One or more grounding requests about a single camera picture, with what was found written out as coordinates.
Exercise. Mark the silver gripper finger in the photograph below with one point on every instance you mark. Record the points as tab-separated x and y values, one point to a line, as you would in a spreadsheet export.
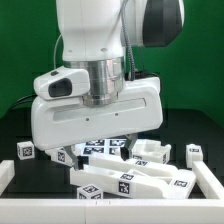
75	163
126	150

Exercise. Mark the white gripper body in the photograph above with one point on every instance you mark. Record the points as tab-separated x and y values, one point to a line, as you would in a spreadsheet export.
65	122

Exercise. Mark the white chair seat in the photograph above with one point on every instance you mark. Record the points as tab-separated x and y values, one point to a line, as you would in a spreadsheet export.
151	150

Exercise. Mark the white chair side frame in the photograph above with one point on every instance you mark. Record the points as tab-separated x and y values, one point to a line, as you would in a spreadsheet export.
134	178

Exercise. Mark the white cube front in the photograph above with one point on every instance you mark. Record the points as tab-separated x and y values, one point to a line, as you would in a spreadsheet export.
90	191

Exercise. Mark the white cube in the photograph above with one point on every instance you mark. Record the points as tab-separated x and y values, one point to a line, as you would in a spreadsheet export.
25	150
193	153
90	191

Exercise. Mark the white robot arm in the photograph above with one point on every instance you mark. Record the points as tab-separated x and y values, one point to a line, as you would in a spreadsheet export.
97	92

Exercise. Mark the white marker sheet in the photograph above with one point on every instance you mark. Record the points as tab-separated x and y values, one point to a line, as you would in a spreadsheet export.
106	146

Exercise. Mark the white front barrier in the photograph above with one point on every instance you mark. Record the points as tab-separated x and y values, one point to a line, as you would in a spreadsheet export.
70	211

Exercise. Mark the white barrier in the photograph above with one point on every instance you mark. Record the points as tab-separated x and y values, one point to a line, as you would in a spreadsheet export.
7	172
70	211
207	182

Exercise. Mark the white left barrier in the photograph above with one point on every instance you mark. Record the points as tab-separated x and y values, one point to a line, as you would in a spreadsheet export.
7	172

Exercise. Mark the white right barrier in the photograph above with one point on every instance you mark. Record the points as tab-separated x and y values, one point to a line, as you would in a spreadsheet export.
207	182

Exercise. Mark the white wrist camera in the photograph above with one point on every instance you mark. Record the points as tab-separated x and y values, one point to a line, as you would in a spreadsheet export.
62	83

